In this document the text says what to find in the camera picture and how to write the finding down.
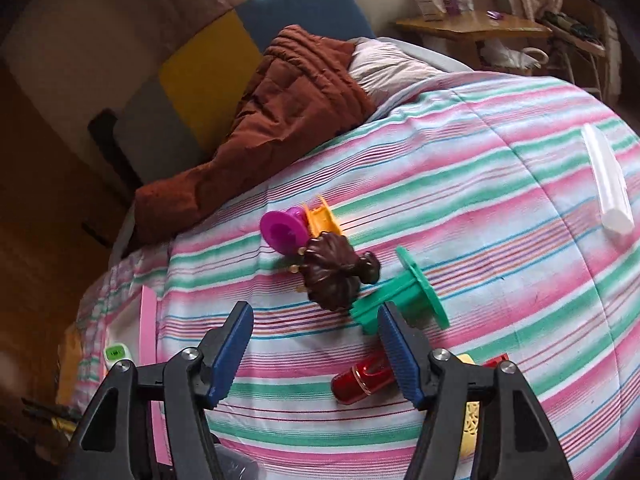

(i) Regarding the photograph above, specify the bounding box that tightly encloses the white bag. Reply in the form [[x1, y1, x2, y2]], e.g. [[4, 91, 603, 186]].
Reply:
[[477, 42, 548, 76]]

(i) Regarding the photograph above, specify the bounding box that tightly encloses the pale yellow toy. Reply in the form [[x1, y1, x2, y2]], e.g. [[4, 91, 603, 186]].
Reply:
[[457, 353, 483, 456]]

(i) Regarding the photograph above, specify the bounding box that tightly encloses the orange toy piece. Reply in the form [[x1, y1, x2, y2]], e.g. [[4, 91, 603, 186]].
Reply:
[[300, 196, 343, 241]]

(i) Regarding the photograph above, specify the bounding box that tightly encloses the striped blanket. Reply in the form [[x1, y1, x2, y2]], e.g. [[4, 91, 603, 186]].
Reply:
[[70, 72, 640, 480]]

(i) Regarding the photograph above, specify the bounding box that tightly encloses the dark brown doll wig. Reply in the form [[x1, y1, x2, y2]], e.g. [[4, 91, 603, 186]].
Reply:
[[292, 232, 382, 311]]

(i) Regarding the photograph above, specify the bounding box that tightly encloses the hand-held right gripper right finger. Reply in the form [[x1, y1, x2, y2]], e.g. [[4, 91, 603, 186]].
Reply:
[[377, 302, 576, 480]]

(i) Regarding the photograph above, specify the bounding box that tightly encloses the wooden side table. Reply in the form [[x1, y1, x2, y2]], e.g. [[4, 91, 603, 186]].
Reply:
[[395, 12, 553, 68]]

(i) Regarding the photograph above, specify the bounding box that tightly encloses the wooden shelf rack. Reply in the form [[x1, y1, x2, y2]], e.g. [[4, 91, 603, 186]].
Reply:
[[540, 0, 626, 101]]

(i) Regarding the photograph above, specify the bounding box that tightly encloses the brown quilt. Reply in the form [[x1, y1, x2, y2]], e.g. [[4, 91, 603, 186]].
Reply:
[[134, 25, 378, 243]]

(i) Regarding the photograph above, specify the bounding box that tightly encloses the purple toy cup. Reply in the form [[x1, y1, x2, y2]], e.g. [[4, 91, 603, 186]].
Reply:
[[260, 208, 307, 255]]

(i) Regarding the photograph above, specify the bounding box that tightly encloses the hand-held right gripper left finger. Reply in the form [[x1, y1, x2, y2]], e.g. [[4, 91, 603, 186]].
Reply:
[[57, 301, 255, 480]]

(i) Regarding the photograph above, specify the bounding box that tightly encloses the shiny red toy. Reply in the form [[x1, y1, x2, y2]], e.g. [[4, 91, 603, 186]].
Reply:
[[331, 351, 401, 405]]

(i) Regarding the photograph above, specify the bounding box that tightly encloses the wooden wardrobe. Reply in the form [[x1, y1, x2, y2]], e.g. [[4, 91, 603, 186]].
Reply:
[[0, 60, 136, 391]]

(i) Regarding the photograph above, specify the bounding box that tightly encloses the green toy spool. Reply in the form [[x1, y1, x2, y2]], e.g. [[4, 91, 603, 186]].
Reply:
[[349, 246, 450, 336]]

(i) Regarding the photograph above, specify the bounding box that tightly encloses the yellow and black tool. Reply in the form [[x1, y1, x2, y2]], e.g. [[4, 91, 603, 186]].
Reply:
[[22, 397, 81, 436]]

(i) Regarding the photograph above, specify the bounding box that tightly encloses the pale pink pillow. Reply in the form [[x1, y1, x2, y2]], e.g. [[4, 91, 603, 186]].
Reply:
[[347, 40, 446, 96]]

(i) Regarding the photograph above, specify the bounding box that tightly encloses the multicoloured padded headboard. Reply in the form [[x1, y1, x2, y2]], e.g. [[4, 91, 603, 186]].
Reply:
[[112, 0, 376, 183]]

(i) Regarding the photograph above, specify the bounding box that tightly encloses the white translucent tube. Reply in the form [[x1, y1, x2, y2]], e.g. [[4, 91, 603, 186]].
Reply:
[[580, 124, 635, 237]]

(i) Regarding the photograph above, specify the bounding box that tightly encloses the pink storage box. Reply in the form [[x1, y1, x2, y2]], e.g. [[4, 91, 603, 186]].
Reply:
[[105, 285, 168, 463]]

